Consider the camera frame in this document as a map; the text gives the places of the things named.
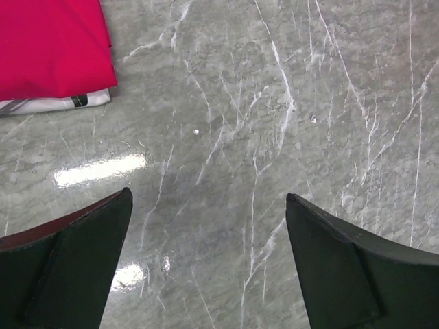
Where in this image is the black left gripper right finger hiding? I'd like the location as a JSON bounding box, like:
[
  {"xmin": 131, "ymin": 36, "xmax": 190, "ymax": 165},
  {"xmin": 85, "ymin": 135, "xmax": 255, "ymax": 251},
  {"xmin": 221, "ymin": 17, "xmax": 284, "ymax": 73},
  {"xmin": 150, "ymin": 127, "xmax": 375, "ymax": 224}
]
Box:
[{"xmin": 285, "ymin": 193, "xmax": 438, "ymax": 328}]

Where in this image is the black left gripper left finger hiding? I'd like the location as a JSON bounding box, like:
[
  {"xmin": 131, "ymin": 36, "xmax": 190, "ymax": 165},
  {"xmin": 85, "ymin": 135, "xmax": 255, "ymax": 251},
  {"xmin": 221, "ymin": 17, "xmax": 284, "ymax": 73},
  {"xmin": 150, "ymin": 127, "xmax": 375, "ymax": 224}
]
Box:
[{"xmin": 1, "ymin": 188, "xmax": 133, "ymax": 328}]

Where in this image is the folded red t-shirt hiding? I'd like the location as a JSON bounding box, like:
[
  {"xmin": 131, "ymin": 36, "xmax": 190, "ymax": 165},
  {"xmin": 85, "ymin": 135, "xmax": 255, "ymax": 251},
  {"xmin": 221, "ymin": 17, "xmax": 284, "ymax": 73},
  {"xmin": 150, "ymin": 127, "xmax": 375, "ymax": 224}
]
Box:
[{"xmin": 1, "ymin": 1, "xmax": 117, "ymax": 101}]

